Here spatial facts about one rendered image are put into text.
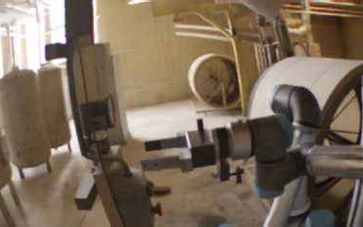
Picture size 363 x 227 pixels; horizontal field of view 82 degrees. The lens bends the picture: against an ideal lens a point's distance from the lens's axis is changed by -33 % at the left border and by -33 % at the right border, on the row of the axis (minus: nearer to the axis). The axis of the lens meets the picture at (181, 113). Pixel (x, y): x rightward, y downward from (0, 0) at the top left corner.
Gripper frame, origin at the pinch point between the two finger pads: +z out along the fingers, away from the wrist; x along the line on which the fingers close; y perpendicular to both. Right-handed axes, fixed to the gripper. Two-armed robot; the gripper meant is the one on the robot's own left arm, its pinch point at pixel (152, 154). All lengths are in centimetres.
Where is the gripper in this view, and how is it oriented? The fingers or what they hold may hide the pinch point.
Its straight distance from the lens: 66.5
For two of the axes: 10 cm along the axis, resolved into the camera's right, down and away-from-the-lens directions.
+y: -1.3, -9.7, -2.0
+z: -9.9, 1.4, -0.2
